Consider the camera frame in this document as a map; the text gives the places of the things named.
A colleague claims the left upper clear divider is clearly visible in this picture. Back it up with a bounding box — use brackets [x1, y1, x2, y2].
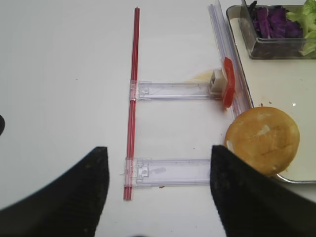
[129, 80, 221, 101]

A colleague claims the left lower clear divider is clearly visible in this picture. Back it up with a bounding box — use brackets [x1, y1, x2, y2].
[124, 158, 210, 188]

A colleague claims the white pusher block left upper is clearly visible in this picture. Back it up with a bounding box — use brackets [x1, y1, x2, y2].
[209, 69, 227, 95]

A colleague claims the white metal tray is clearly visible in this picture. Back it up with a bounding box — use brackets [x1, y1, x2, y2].
[226, 4, 316, 184]

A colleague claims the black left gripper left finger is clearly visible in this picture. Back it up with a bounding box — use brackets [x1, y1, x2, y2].
[0, 147, 109, 237]

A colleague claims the purple cabbage pile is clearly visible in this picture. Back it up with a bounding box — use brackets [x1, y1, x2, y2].
[247, 0, 303, 39]

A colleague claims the clear divider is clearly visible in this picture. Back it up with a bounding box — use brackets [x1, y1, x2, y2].
[124, 158, 210, 188]
[129, 80, 221, 101]

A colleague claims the green lettuce pile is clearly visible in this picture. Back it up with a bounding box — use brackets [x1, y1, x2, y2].
[286, 0, 316, 56]

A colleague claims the left red strip rail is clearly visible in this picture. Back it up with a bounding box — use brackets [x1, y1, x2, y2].
[123, 7, 140, 201]

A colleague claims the clear plastic salad container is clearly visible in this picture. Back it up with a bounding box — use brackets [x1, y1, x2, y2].
[239, 0, 316, 59]

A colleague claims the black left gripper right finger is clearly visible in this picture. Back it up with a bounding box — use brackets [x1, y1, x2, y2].
[210, 145, 316, 237]

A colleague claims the tomato slice in left rack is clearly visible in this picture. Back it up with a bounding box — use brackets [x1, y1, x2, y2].
[222, 57, 236, 109]

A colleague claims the bun bottom half left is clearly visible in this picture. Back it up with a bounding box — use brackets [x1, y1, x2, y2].
[224, 107, 300, 176]

